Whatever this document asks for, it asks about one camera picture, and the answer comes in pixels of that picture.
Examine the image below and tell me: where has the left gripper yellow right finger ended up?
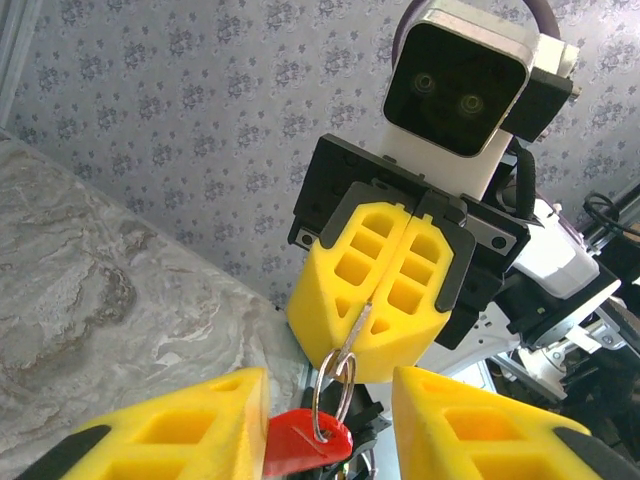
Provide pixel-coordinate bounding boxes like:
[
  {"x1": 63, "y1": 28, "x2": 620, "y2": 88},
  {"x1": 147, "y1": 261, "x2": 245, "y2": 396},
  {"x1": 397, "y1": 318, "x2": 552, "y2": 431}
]
[{"x1": 392, "y1": 364, "x2": 640, "y2": 480}]

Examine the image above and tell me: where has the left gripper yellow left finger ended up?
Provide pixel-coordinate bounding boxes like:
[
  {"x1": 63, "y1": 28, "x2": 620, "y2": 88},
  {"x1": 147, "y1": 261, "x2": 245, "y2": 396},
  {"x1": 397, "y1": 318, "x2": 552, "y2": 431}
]
[{"x1": 14, "y1": 367, "x2": 272, "y2": 480}]

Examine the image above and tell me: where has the silver metal key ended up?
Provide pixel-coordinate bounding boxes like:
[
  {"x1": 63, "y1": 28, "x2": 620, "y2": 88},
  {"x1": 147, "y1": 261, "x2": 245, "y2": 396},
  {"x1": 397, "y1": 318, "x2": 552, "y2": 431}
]
[{"x1": 335, "y1": 302, "x2": 375, "y2": 377}]

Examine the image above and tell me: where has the silver split keyring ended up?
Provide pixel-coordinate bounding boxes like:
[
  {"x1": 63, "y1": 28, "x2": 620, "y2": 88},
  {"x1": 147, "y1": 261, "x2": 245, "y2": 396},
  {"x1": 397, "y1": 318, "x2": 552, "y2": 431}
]
[{"x1": 311, "y1": 348, "x2": 358, "y2": 444}]

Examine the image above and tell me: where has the red key tag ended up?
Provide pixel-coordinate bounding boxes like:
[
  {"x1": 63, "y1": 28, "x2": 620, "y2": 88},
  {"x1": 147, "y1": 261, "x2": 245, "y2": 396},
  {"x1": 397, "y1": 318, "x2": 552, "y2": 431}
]
[{"x1": 263, "y1": 408, "x2": 355, "y2": 477}]

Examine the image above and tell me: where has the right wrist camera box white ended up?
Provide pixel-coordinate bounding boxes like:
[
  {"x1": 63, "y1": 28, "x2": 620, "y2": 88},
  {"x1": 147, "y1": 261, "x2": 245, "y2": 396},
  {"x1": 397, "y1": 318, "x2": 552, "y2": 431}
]
[{"x1": 377, "y1": 0, "x2": 581, "y2": 202}]

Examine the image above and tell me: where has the black braided camera cable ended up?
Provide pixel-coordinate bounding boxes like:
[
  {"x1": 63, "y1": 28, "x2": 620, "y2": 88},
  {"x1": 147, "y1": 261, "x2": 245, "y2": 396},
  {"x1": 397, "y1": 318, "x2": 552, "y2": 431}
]
[{"x1": 509, "y1": 142, "x2": 539, "y2": 219}]

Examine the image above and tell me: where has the black cable loop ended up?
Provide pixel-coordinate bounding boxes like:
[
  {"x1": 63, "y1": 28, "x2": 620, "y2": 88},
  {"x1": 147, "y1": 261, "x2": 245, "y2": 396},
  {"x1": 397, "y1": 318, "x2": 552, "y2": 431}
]
[{"x1": 582, "y1": 191, "x2": 640, "y2": 239}]

